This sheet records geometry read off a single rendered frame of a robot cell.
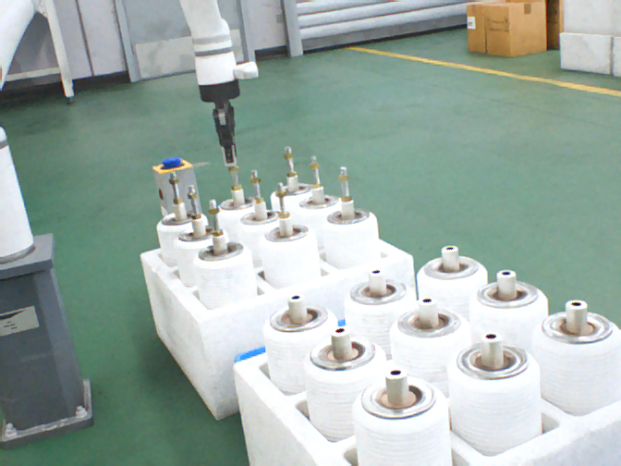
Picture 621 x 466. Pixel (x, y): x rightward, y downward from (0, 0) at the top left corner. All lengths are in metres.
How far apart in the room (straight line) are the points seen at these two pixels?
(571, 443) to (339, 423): 0.24
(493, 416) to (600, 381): 0.14
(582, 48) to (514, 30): 0.81
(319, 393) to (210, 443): 0.40
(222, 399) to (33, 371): 0.30
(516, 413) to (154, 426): 0.67
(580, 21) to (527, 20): 0.79
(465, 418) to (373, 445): 0.12
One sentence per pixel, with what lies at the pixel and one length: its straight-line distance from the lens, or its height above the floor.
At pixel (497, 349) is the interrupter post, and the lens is 0.83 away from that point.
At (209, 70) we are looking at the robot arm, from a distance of 1.42.
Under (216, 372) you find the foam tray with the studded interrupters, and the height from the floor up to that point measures 0.09.
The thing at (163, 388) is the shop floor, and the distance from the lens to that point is 1.41.
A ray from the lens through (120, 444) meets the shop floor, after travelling 1.29.
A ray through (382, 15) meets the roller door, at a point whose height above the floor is 0.21.
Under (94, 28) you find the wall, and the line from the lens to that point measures 6.19.
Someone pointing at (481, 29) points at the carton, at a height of 0.15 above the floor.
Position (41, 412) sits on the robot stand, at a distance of 1.36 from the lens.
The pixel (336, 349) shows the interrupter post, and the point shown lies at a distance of 0.87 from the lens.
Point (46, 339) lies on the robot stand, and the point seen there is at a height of 0.17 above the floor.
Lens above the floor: 0.67
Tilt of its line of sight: 19 degrees down
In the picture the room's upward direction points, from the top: 8 degrees counter-clockwise
